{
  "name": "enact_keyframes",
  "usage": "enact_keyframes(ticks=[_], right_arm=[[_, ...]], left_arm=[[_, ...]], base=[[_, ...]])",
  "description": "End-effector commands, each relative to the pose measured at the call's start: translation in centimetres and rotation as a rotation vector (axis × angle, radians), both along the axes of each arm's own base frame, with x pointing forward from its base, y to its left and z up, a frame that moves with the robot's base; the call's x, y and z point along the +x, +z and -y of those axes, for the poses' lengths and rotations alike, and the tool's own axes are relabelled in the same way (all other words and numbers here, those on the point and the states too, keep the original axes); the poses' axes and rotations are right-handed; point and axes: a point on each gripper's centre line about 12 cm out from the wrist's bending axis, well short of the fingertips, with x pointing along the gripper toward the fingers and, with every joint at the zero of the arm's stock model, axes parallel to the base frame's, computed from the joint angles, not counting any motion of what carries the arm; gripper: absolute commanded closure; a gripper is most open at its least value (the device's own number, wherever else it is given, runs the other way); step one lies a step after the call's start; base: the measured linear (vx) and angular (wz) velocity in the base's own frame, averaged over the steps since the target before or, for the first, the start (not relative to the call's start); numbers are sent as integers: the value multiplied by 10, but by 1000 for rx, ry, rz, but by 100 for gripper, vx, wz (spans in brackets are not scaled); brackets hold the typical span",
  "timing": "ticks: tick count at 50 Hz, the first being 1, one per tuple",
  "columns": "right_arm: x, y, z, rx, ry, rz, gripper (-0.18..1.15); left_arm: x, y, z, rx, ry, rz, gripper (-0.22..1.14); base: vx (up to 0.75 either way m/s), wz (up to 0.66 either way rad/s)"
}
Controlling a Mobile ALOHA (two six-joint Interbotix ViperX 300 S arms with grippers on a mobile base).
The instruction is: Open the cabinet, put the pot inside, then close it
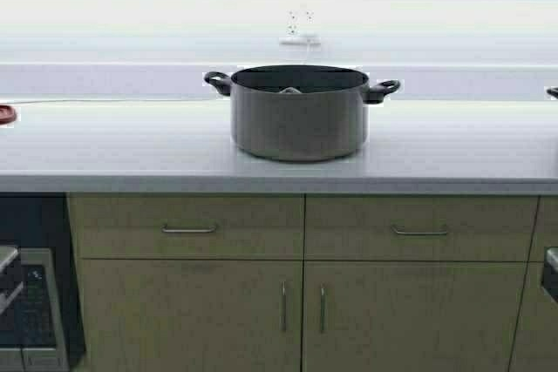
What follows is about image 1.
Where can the right door metal handle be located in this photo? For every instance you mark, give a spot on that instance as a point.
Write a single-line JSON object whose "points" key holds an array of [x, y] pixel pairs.
{"points": [[322, 312]]}

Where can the white wall outlet plate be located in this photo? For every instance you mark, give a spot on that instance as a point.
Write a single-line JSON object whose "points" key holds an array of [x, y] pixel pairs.
{"points": [[300, 29]]}

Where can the left wooden drawer front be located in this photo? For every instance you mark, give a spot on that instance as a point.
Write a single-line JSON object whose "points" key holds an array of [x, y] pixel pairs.
{"points": [[127, 226]]}

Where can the left door metal handle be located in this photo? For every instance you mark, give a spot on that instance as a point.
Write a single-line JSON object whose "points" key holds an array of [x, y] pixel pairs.
{"points": [[283, 316]]}

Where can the grey cloth inside pot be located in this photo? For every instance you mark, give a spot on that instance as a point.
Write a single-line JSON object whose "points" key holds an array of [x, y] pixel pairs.
{"points": [[290, 90]]}

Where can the stainless microwave oven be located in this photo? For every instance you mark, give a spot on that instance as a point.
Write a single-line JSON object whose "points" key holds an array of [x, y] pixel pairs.
{"points": [[32, 333]]}

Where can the left drawer metal handle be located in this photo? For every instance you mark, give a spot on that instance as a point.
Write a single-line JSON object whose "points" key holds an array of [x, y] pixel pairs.
{"points": [[188, 230]]}

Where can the wooden drawer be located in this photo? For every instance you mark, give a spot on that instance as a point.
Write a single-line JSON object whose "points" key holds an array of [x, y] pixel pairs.
{"points": [[127, 226], [427, 228]]}

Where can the lower right cabinet door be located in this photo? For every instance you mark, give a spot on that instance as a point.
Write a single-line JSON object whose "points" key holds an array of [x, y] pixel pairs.
{"points": [[411, 316]]}

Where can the red round lid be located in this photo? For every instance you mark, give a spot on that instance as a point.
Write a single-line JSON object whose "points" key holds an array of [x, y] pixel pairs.
{"points": [[7, 114]]}

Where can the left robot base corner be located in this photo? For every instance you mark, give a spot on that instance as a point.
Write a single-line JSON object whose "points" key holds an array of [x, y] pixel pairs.
{"points": [[12, 282]]}

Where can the grey pot with black handles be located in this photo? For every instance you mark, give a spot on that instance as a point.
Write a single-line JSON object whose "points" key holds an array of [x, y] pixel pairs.
{"points": [[328, 120]]}

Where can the right wooden drawer front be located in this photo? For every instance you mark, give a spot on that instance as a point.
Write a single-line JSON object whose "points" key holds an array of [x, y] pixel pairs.
{"points": [[427, 228]]}

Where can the lower left cabinet door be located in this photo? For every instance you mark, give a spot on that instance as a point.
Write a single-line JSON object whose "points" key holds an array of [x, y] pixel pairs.
{"points": [[191, 315]]}

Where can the door metal handle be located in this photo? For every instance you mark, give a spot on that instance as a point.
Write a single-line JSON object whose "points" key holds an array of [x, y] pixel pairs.
{"points": [[322, 312], [283, 316]]}

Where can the cabinet door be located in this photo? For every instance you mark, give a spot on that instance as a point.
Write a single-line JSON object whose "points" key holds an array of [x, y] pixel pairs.
{"points": [[191, 315], [411, 316]]}

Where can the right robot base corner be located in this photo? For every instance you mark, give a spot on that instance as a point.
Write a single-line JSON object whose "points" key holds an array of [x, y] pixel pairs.
{"points": [[549, 279]]}

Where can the black object at right edge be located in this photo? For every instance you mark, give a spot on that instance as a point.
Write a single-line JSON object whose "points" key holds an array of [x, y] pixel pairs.
{"points": [[552, 92]]}

